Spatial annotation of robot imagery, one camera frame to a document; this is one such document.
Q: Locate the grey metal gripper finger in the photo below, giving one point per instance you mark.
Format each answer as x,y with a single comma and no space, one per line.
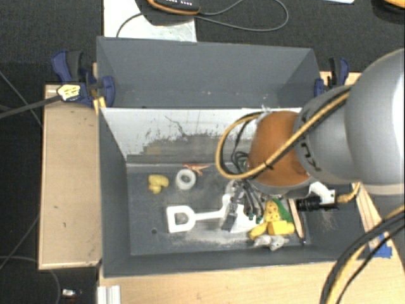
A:
228,223

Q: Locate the yellow toy banana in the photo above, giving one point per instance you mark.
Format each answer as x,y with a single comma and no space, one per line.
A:
257,231

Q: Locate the white and grey toy animal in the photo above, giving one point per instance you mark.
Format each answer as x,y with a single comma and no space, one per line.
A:
272,242

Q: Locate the orange-brown toy lizard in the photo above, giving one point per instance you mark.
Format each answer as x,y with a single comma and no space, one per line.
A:
197,168

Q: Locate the yellow block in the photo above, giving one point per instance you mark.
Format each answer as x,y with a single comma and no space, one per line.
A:
280,228

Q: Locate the white toy shovel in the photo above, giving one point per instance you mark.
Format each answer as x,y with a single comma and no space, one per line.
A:
173,223

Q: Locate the white tape roll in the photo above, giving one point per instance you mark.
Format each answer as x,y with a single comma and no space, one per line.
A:
182,184

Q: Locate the yellow toy duck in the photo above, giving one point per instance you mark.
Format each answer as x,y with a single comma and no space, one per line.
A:
156,182

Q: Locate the grey metal bin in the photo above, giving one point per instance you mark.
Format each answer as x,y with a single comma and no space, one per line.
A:
196,74

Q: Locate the pale wood board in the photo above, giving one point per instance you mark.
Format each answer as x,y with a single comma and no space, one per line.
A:
69,185

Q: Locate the black cylinder on white bracket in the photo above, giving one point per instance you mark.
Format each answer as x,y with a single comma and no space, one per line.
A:
311,204

